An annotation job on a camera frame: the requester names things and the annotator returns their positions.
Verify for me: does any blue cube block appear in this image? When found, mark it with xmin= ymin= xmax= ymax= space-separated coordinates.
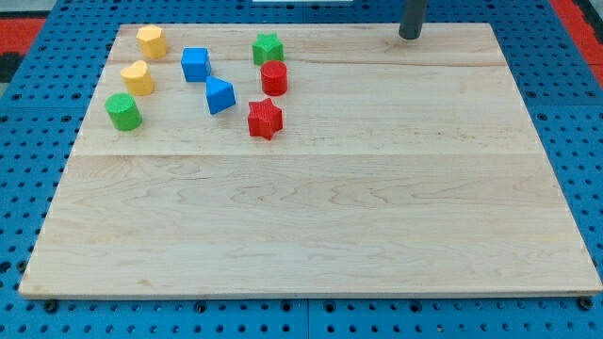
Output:
xmin=181 ymin=47 xmax=211 ymax=83

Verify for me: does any blue triangle block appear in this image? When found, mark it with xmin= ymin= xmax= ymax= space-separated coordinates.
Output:
xmin=205 ymin=76 xmax=236 ymax=115

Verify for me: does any yellow hexagon block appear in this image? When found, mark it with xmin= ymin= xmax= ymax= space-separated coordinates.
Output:
xmin=137 ymin=24 xmax=168 ymax=59

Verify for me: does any red star block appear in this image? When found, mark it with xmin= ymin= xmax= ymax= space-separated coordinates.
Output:
xmin=248 ymin=98 xmax=284 ymax=140

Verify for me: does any green star block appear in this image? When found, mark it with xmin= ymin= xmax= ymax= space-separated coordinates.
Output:
xmin=252 ymin=33 xmax=285 ymax=66

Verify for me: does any light wooden board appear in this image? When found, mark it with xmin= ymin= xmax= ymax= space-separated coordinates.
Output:
xmin=19 ymin=24 xmax=602 ymax=300

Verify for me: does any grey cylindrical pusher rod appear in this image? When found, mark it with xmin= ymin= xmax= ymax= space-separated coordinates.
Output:
xmin=399 ymin=0 xmax=429 ymax=40

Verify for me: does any green cylinder block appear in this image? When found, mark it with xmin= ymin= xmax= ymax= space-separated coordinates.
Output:
xmin=105 ymin=92 xmax=142 ymax=131

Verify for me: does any yellow heart block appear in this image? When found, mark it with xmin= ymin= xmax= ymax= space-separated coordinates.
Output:
xmin=120 ymin=60 xmax=155 ymax=96

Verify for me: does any red cylinder block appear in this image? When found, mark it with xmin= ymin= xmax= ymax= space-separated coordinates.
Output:
xmin=260 ymin=60 xmax=288 ymax=96

